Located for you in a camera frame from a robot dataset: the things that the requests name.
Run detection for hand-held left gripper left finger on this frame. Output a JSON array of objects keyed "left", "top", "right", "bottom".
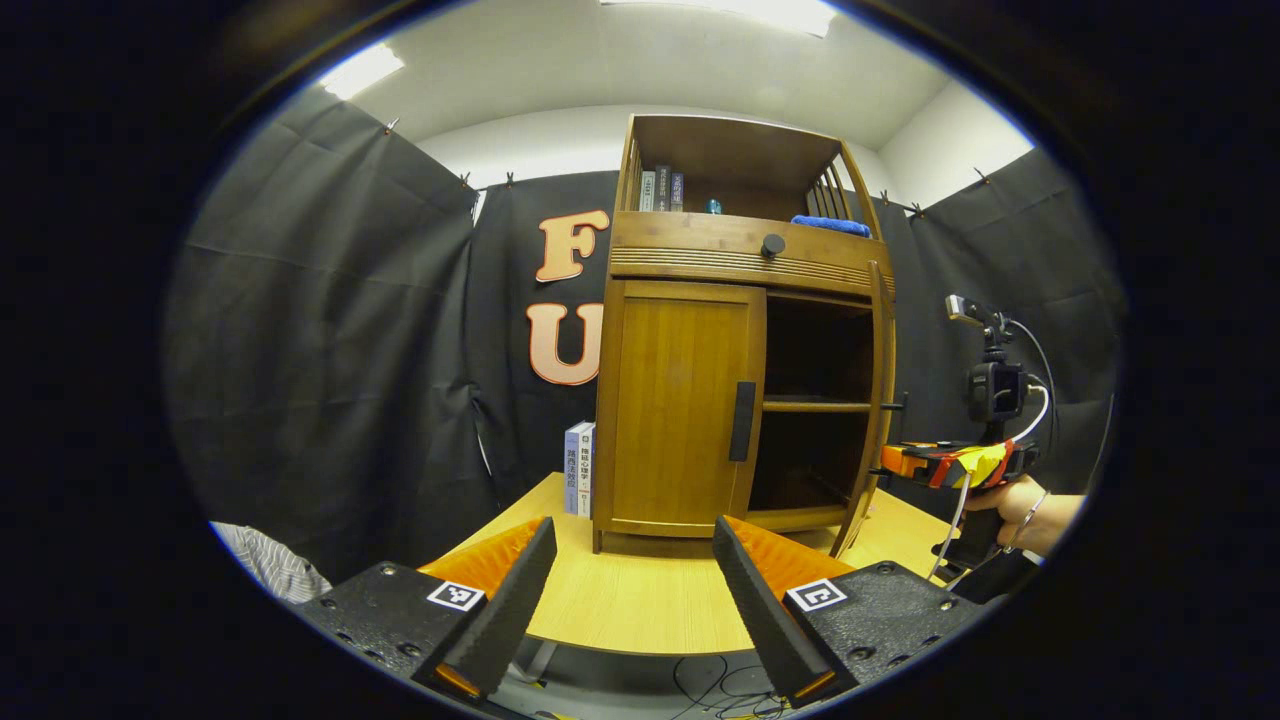
[{"left": 290, "top": 515, "right": 559, "bottom": 708}]

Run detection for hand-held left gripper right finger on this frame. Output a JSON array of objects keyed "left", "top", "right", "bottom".
[{"left": 712, "top": 515, "right": 991, "bottom": 711}]

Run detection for wooden double-door shoe cabinet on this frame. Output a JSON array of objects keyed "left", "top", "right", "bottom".
[{"left": 590, "top": 113, "right": 898, "bottom": 558}]

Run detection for blue standing book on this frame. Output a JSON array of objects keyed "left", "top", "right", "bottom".
[{"left": 563, "top": 422, "right": 586, "bottom": 516}]

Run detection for white standing book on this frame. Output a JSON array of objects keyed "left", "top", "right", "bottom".
[{"left": 577, "top": 422, "right": 597, "bottom": 519}]

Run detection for blue towel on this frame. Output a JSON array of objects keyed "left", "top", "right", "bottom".
[{"left": 790, "top": 215, "right": 873, "bottom": 239}]

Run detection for person's striped shirt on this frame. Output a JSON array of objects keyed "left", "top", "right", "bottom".
[{"left": 210, "top": 522, "right": 333, "bottom": 604}]

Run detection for black backdrop cloth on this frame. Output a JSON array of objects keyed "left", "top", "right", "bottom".
[{"left": 160, "top": 85, "right": 1126, "bottom": 586}]

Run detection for wooden drawer with black knob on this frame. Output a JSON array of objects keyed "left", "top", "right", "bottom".
[{"left": 608, "top": 211, "right": 894, "bottom": 299}]

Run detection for long ceiling light panel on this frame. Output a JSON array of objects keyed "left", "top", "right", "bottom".
[{"left": 600, "top": 0, "right": 839, "bottom": 38}]

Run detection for small ceiling light panel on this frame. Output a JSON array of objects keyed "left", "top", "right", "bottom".
[{"left": 318, "top": 43, "right": 406, "bottom": 101}]

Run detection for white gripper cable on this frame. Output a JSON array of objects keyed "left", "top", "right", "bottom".
[{"left": 925, "top": 385, "right": 1051, "bottom": 583}]

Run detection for black floor cables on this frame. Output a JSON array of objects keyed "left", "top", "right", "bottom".
[{"left": 670, "top": 655, "right": 791, "bottom": 720}]

